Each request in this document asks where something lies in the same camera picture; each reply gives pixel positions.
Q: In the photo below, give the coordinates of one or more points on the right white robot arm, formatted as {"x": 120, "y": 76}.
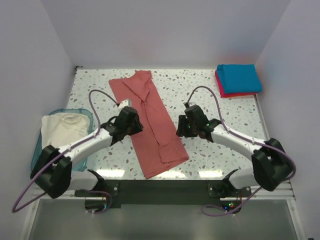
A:
{"x": 270, "y": 164}

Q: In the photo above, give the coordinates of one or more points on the salmon pink t shirt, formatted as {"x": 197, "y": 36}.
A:
{"x": 157, "y": 147}

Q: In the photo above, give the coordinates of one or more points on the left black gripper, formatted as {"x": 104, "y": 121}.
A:
{"x": 136, "y": 124}

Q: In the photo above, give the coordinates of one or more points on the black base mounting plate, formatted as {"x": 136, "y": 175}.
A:
{"x": 162, "y": 192}

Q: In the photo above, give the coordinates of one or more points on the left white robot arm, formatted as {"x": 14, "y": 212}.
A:
{"x": 53, "y": 170}

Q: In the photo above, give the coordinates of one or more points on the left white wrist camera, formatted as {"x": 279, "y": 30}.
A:
{"x": 125, "y": 103}

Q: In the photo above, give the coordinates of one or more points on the folded magenta t shirt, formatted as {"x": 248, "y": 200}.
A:
{"x": 230, "y": 95}

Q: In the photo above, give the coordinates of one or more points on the folded blue t shirt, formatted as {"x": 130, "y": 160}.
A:
{"x": 239, "y": 78}

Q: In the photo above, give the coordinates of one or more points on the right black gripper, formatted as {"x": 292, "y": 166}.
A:
{"x": 184, "y": 129}

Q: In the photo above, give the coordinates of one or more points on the cream white t shirt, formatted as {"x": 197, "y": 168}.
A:
{"x": 63, "y": 128}

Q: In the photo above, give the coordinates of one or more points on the aluminium frame rail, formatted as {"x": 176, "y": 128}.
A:
{"x": 66, "y": 219}

